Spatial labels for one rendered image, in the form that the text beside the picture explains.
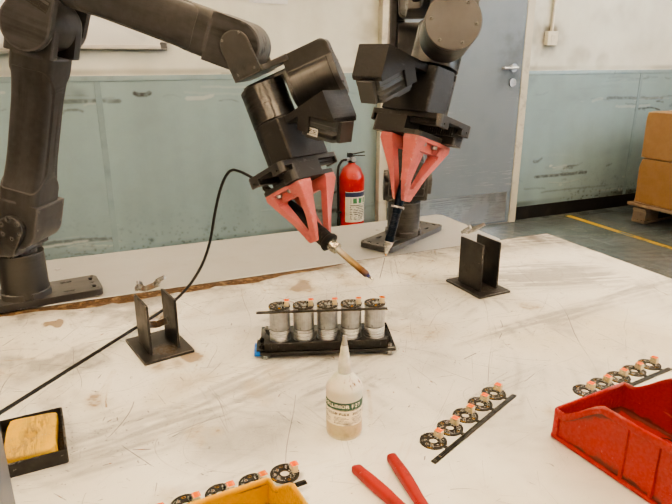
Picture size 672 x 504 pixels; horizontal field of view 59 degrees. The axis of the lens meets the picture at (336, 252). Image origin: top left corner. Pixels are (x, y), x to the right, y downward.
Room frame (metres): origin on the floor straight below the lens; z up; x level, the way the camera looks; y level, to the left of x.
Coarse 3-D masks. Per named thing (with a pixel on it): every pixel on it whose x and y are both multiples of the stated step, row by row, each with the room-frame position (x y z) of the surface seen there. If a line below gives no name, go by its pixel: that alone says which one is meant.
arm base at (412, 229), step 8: (392, 200) 1.11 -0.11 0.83; (416, 200) 1.13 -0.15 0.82; (392, 208) 1.10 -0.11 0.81; (408, 208) 1.09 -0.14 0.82; (416, 208) 1.10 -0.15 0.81; (400, 216) 1.10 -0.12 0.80; (408, 216) 1.09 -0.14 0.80; (416, 216) 1.10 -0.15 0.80; (400, 224) 1.10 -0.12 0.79; (408, 224) 1.09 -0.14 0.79; (416, 224) 1.10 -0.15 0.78; (424, 224) 1.19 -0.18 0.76; (432, 224) 1.19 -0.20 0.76; (440, 224) 1.19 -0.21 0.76; (384, 232) 1.13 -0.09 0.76; (400, 232) 1.09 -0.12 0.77; (408, 232) 1.09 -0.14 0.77; (416, 232) 1.10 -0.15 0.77; (424, 232) 1.13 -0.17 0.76; (432, 232) 1.15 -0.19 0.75; (368, 240) 1.07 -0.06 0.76; (376, 240) 1.07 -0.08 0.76; (384, 240) 1.07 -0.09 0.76; (400, 240) 1.07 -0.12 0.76; (408, 240) 1.07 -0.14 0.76; (416, 240) 1.10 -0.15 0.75; (368, 248) 1.05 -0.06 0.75; (376, 248) 1.04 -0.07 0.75; (384, 248) 1.03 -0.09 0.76; (392, 248) 1.03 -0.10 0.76; (400, 248) 1.05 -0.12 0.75
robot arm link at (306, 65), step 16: (240, 32) 0.73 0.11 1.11; (224, 48) 0.74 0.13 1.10; (240, 48) 0.73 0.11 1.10; (304, 48) 0.75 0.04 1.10; (320, 48) 0.75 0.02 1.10; (240, 64) 0.73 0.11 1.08; (256, 64) 0.73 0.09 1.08; (272, 64) 0.74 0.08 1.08; (288, 64) 0.75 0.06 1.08; (304, 64) 0.75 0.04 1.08; (320, 64) 0.74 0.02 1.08; (336, 64) 0.75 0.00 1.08; (240, 80) 0.73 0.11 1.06; (304, 80) 0.74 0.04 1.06; (320, 80) 0.74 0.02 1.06; (336, 80) 0.73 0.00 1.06; (304, 96) 0.74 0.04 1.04
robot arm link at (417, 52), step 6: (420, 24) 0.73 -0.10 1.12; (414, 42) 0.73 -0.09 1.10; (414, 48) 0.72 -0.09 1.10; (420, 48) 0.71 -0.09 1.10; (414, 54) 0.72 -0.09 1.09; (420, 54) 0.71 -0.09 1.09; (426, 60) 0.70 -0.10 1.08; (432, 60) 0.70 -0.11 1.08; (456, 60) 0.71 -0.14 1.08; (444, 66) 0.70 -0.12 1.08; (450, 66) 0.70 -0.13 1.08; (456, 66) 0.71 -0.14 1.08; (456, 72) 0.72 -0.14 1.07
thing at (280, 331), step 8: (280, 304) 0.64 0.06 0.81; (272, 320) 0.63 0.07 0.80; (280, 320) 0.63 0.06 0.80; (288, 320) 0.64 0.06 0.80; (272, 328) 0.63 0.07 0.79; (280, 328) 0.63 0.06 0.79; (288, 328) 0.64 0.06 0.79; (272, 336) 0.63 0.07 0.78; (280, 336) 0.63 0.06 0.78; (288, 336) 0.64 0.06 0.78
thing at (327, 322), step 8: (328, 304) 0.64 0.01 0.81; (320, 312) 0.64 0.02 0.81; (328, 312) 0.64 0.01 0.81; (336, 312) 0.64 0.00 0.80; (320, 320) 0.64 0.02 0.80; (328, 320) 0.64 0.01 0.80; (336, 320) 0.64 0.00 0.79; (320, 328) 0.64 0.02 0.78; (328, 328) 0.64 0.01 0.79; (336, 328) 0.64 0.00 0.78; (320, 336) 0.64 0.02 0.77; (328, 336) 0.64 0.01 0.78; (336, 336) 0.64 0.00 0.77
